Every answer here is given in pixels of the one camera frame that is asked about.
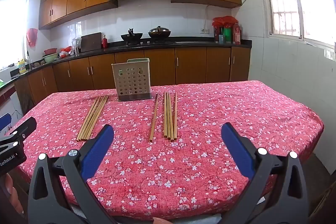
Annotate red and white bag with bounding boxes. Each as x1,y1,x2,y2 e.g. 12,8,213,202
59,46,73,58

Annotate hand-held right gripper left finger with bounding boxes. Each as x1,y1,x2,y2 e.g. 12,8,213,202
28,124,117,224

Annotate person's left hand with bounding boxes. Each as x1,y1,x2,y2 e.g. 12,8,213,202
0,174,25,217

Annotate beige perforated utensil holder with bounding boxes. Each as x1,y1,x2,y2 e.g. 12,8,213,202
112,58,153,102

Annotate yellow dish soap bottle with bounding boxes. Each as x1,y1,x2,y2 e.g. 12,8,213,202
17,58,27,74

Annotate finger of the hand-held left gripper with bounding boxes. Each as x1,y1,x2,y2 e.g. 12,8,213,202
5,117,37,141
0,113,12,132

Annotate tall red bottle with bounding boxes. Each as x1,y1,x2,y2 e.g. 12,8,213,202
232,23,242,45

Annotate dark cutting board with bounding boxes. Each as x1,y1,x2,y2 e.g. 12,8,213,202
80,32,103,53

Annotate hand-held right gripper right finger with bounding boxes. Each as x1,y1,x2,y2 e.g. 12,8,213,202
221,122,310,224

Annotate black wok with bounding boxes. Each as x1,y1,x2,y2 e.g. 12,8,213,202
121,28,144,42

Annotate black gas stove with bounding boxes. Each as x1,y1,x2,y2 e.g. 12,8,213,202
118,40,174,49

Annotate green canister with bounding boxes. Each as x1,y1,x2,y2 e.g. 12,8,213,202
223,27,233,43

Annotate black pot with lid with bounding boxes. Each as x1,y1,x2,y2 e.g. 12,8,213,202
148,26,171,39

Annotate black kitchen countertop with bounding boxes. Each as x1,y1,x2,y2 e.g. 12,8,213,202
0,39,252,88

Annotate wooden base cabinets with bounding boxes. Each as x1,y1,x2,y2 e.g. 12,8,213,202
14,46,251,109

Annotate crumpled red plastic bag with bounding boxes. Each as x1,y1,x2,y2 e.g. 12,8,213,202
212,16,239,28

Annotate glass jar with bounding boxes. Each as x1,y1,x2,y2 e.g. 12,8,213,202
72,37,82,55

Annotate hanging red plastic bag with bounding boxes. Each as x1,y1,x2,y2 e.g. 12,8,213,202
26,28,38,48

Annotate small bright window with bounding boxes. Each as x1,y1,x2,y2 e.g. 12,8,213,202
0,0,29,71

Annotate green basin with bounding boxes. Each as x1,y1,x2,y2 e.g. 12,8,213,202
42,53,60,63

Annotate dark red container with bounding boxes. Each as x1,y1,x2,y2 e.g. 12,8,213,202
214,26,223,43

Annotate red floral tablecloth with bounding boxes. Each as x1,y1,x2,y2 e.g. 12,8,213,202
16,80,325,222

